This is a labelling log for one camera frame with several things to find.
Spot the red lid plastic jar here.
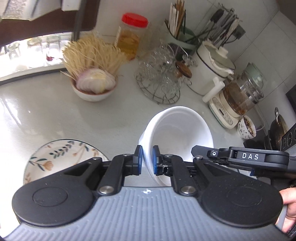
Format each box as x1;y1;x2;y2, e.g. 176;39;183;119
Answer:
114;13;149;61

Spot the sliced onion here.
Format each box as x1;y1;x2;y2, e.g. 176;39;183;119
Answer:
76;68;116;94

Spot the floral pattern plate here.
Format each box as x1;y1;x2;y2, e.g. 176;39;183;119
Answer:
23;139;108;184

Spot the dark metal pot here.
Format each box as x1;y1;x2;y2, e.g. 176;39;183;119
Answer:
269;107;288;151

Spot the white bowl with onion slices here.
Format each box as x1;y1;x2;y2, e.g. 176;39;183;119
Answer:
70;76;119;103

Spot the right hand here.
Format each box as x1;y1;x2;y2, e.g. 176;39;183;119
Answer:
280;187;296;233

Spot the hanging utensil rack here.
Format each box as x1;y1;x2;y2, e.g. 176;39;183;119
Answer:
200;4;242;47

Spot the enoki mushroom bundle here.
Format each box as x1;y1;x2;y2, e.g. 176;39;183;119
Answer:
62;34;127;80

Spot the small patterned bowl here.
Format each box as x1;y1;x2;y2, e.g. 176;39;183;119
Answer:
237;115;257;140

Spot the white pot with lid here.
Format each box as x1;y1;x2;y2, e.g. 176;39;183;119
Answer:
190;41;235;96

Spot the green chopstick holder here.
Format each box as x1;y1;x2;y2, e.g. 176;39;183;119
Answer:
164;1;197;52

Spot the glass electric kettle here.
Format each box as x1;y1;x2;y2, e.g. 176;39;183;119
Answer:
203;63;266;129

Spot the white plastic bowl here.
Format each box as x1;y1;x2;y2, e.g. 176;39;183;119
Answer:
138;106;214;186

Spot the wire rack of glass cups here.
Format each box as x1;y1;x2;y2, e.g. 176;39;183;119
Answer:
134;43;198;105

